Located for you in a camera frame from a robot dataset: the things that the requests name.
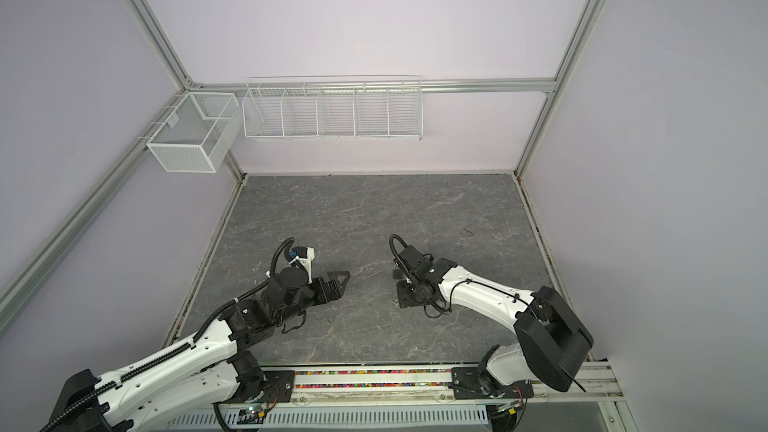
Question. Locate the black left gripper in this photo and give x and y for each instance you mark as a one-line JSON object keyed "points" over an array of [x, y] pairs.
{"points": [[336, 291]]}

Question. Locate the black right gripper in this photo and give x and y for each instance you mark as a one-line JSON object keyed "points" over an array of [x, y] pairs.
{"points": [[403, 296]]}

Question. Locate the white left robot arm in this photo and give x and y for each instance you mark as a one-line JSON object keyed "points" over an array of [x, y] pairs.
{"points": [[214, 365]]}

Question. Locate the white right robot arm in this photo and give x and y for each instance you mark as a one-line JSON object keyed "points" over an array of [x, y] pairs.
{"points": [[552, 343]]}

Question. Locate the white mesh box basket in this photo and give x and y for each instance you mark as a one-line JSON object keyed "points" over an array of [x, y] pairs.
{"points": [[198, 133]]}

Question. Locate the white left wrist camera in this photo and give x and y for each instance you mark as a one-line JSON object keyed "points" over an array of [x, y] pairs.
{"points": [[302, 257]]}

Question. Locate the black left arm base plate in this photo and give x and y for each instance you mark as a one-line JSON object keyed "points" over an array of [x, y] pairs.
{"points": [[272, 386]]}

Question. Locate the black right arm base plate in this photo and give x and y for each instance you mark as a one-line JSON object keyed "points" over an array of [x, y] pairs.
{"points": [[470, 383]]}

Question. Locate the white vented cable duct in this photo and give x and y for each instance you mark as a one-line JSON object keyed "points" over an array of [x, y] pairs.
{"points": [[284, 418]]}

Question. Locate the white wire shelf basket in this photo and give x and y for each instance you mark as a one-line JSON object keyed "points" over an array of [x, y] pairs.
{"points": [[333, 107]]}

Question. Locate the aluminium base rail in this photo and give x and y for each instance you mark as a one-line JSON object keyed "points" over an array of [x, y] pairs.
{"points": [[426, 384]]}

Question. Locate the aluminium frame post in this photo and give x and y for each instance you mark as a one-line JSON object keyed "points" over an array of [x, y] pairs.
{"points": [[585, 25]]}

